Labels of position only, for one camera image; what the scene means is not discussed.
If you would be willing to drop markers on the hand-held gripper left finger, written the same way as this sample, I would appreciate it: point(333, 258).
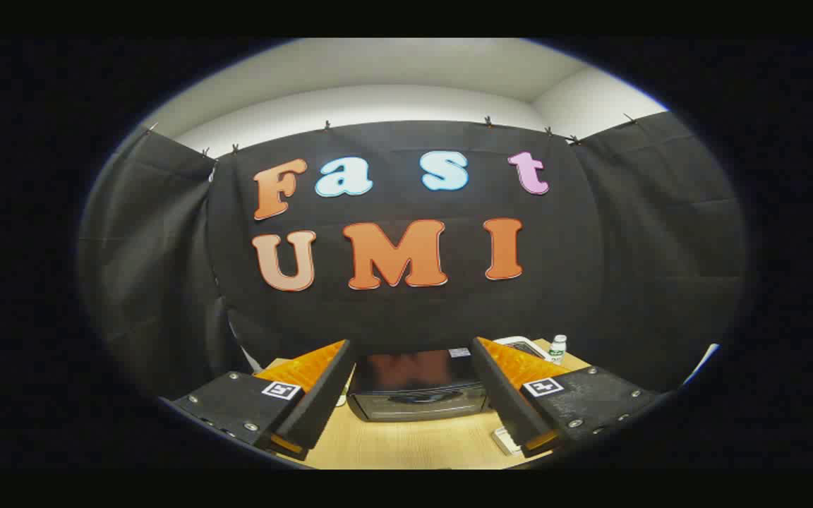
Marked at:
point(318, 406)

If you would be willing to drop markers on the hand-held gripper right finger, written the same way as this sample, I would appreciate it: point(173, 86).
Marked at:
point(509, 406)

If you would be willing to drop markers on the black toaster oven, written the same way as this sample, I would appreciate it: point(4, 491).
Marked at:
point(417, 395)

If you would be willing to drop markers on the white pop-up toaster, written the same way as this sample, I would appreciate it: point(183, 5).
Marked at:
point(523, 347)

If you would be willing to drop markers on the white rectangular tray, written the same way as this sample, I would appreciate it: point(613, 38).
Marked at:
point(505, 441)

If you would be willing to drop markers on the white bottle green label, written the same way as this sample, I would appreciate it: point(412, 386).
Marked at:
point(557, 349)

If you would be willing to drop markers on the black backdrop cloth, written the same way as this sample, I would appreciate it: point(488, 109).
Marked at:
point(392, 310)

